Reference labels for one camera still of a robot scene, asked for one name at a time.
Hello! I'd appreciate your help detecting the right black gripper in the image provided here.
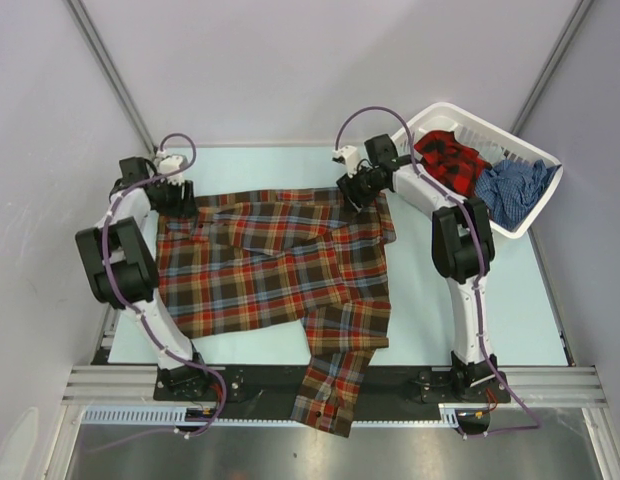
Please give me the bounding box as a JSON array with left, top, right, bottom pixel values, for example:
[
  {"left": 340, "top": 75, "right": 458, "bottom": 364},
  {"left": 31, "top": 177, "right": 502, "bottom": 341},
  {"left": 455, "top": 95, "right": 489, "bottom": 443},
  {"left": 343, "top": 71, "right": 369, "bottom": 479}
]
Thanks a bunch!
[{"left": 337, "top": 162, "right": 387, "bottom": 214}]

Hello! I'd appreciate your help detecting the brown red plaid shirt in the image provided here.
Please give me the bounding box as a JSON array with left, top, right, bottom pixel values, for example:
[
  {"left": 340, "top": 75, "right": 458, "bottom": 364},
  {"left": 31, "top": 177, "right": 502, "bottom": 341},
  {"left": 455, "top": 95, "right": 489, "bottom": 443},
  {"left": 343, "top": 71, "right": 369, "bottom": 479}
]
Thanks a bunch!
[{"left": 156, "top": 187, "right": 396, "bottom": 437}]

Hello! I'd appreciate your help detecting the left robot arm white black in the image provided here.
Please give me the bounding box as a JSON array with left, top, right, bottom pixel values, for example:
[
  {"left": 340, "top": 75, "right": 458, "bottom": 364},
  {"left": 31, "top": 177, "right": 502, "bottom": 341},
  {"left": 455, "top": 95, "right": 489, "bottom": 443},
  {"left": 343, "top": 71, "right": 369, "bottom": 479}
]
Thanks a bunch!
[{"left": 75, "top": 151, "right": 225, "bottom": 404}]

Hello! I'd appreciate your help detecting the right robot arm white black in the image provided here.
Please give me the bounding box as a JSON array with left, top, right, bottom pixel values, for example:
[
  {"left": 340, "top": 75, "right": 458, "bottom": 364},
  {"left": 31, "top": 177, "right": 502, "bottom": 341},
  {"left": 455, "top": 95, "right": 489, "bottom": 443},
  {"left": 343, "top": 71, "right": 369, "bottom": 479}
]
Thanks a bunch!
[{"left": 332, "top": 135, "right": 511, "bottom": 406}]

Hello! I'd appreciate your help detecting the red black checked shirt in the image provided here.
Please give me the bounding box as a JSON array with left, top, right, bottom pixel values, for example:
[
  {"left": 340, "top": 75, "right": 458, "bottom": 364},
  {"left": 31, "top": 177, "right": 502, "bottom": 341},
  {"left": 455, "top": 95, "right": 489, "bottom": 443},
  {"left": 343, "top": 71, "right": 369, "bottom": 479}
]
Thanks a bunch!
[{"left": 414, "top": 130, "right": 492, "bottom": 198}]

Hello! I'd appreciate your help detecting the white plastic laundry basket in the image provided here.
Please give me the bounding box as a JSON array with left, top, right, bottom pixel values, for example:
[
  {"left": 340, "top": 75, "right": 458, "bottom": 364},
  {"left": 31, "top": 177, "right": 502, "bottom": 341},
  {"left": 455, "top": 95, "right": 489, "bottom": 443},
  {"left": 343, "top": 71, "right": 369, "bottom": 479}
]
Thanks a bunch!
[{"left": 391, "top": 102, "right": 563, "bottom": 239}]

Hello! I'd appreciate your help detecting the blue checked shirt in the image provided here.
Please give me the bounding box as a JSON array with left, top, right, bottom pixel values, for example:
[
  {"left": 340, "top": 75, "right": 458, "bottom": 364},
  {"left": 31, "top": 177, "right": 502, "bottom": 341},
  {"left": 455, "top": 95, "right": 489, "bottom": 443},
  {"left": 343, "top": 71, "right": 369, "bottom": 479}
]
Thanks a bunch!
[{"left": 474, "top": 159, "right": 560, "bottom": 231}]

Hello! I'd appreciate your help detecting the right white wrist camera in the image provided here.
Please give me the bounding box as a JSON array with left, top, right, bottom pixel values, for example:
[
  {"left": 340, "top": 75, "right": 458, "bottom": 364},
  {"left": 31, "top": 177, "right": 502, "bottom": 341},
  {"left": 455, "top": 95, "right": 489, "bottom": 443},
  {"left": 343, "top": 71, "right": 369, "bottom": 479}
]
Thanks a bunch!
[{"left": 332, "top": 145, "right": 361, "bottom": 177}]

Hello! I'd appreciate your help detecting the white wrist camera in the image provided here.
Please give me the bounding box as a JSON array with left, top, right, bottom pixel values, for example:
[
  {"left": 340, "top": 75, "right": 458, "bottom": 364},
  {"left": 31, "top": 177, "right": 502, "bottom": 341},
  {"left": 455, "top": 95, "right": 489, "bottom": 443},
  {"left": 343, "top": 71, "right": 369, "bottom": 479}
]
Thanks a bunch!
[
  {"left": 154, "top": 151, "right": 189, "bottom": 185},
  {"left": 332, "top": 145, "right": 361, "bottom": 177}
]

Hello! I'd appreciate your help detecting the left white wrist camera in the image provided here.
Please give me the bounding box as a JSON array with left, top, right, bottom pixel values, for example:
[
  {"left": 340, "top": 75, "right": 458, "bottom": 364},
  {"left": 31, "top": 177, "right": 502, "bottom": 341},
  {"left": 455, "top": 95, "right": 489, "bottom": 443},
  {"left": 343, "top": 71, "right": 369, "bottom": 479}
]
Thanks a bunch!
[{"left": 154, "top": 151, "right": 189, "bottom": 185}]

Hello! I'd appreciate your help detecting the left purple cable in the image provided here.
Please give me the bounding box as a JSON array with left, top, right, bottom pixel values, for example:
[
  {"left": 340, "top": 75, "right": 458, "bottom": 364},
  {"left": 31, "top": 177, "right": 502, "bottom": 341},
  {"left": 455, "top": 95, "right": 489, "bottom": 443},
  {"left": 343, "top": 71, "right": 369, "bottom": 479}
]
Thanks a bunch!
[{"left": 100, "top": 132, "right": 229, "bottom": 441}]

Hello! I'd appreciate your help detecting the purple cable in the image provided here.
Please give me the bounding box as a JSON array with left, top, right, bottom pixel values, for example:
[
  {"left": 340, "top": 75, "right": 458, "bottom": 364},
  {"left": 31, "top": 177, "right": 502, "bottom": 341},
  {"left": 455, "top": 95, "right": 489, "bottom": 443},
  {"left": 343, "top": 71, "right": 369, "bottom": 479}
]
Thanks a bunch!
[
  {"left": 100, "top": 132, "right": 229, "bottom": 441},
  {"left": 334, "top": 106, "right": 541, "bottom": 436}
]

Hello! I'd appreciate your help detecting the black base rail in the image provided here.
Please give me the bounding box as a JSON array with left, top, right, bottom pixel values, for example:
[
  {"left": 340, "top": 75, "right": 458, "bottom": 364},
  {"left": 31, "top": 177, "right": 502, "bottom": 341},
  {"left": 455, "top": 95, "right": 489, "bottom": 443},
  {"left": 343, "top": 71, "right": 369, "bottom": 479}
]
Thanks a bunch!
[{"left": 153, "top": 365, "right": 511, "bottom": 422}]

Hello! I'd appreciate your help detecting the aluminium frame profile front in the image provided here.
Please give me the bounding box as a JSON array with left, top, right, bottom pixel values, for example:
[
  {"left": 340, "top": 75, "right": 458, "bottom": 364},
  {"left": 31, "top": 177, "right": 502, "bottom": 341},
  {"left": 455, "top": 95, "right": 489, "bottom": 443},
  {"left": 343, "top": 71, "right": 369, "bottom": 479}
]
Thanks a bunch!
[{"left": 62, "top": 364, "right": 161, "bottom": 406}]

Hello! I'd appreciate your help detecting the left aluminium corner post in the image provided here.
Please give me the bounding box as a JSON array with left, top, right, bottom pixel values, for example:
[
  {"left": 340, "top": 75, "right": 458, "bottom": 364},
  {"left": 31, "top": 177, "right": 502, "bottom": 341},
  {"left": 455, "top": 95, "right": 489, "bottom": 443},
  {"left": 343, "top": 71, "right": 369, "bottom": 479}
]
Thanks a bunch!
[{"left": 63, "top": 0, "right": 156, "bottom": 153}]

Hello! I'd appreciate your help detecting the aluminium corner post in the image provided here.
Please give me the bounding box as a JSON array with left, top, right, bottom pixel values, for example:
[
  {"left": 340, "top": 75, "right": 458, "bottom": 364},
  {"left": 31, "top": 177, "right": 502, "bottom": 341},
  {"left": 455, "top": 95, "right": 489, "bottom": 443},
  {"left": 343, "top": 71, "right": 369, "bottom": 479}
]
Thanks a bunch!
[
  {"left": 510, "top": 0, "right": 597, "bottom": 135},
  {"left": 63, "top": 0, "right": 156, "bottom": 153}
]

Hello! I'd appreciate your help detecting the white slotted cable duct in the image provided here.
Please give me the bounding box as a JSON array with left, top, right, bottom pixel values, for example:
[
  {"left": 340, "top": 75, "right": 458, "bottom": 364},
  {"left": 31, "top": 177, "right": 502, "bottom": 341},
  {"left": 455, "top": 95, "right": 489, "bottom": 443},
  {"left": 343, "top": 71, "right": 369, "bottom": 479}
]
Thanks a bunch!
[{"left": 82, "top": 403, "right": 492, "bottom": 431}]

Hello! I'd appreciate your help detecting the right aluminium corner post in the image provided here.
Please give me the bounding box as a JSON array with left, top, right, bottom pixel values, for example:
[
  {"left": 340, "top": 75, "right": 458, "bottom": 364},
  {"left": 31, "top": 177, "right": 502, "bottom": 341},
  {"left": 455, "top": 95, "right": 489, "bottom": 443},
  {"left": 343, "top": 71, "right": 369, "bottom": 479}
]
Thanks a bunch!
[{"left": 510, "top": 0, "right": 597, "bottom": 135}]

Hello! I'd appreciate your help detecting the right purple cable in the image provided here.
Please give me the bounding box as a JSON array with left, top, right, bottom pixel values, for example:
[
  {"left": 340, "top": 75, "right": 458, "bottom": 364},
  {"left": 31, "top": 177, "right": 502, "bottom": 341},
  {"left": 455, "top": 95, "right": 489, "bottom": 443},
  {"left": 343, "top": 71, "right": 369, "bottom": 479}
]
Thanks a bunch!
[{"left": 334, "top": 106, "right": 541, "bottom": 436}]

